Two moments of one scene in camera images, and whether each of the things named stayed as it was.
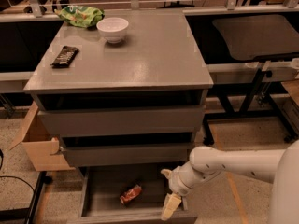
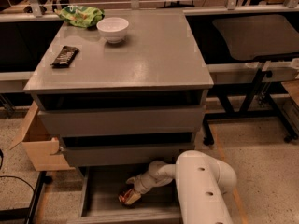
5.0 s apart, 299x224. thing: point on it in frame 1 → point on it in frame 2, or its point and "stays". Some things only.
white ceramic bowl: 113,28 stays
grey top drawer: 121,120 stays
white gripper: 176,178 → 142,186
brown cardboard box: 41,147 stays
